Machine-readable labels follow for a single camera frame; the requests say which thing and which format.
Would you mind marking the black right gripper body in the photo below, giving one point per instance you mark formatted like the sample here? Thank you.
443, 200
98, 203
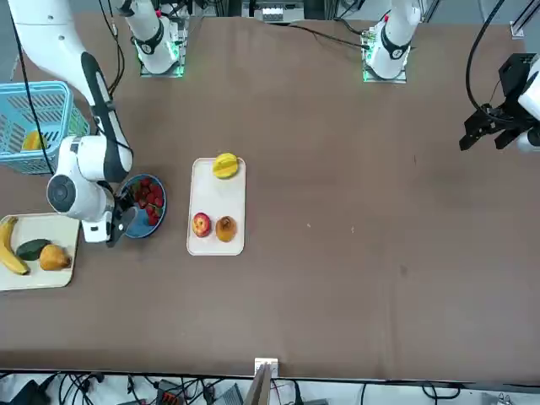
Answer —
120, 225

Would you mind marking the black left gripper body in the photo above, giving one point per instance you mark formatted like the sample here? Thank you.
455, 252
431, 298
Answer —
516, 76

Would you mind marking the red toy strawberry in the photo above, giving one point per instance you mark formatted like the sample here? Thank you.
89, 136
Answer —
157, 213
159, 205
157, 193
143, 204
146, 183
139, 192
152, 220

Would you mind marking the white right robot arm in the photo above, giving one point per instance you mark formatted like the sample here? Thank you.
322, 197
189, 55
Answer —
38, 38

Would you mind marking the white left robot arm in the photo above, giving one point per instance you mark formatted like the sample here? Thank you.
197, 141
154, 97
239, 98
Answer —
394, 38

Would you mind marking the blue round plate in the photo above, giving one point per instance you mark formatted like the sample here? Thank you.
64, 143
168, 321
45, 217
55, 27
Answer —
141, 230

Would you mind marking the aluminium profile bar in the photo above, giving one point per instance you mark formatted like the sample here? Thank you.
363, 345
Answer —
518, 27

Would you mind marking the brown-yellow toy pear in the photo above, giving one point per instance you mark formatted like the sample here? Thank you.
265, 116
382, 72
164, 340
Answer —
226, 230
52, 258

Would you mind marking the red toy apple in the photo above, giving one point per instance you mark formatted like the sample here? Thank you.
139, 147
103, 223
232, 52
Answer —
201, 225

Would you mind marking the dark green toy avocado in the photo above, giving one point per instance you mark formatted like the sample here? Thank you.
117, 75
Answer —
34, 249

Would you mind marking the large white rectangular tray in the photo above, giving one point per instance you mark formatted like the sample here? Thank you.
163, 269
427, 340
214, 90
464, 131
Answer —
42, 278

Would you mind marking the small white rectangular tray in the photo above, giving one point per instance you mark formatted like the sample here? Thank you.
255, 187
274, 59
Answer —
217, 198

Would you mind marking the yellow toy banana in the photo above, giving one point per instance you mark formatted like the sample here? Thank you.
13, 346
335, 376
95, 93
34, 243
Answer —
6, 249

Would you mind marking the yellow toy starfruit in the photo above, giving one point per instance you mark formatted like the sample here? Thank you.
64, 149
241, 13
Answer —
226, 166
33, 141

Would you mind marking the black orange device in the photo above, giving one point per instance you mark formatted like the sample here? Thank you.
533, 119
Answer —
169, 392

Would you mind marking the light blue plastic basket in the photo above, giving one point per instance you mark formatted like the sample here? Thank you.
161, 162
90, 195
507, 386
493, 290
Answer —
12, 88

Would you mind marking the black box under table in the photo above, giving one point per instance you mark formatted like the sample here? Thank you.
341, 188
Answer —
27, 392

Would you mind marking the small white table bracket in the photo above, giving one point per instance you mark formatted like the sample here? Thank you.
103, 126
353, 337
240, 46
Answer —
274, 365

